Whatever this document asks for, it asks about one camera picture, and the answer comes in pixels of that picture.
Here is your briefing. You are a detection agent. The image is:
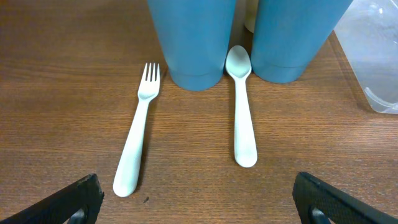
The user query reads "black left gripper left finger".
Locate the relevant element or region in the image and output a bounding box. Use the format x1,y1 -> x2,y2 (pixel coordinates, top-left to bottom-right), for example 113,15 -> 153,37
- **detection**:
1,174 -> 104,224

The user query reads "white plastic fork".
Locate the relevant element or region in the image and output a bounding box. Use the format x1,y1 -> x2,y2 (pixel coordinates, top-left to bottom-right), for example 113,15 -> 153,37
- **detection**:
113,63 -> 160,197

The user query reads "blue plastic cup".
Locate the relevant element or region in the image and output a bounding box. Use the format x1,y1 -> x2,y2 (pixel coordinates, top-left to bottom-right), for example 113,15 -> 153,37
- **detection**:
147,0 -> 236,91
251,0 -> 352,83

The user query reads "cream plastic cup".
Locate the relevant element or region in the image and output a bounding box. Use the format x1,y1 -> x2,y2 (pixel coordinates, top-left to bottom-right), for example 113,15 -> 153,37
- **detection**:
244,0 -> 259,33

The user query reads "white plastic spoon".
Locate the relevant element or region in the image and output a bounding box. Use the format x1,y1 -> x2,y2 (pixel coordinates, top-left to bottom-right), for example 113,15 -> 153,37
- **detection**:
225,45 -> 257,168

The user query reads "clear plastic container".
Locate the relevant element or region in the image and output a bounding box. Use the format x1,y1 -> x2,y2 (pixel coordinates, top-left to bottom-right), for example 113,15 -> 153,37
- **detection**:
334,0 -> 397,114

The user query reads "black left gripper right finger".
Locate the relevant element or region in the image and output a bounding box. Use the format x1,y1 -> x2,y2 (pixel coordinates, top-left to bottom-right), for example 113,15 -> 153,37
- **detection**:
292,172 -> 397,224

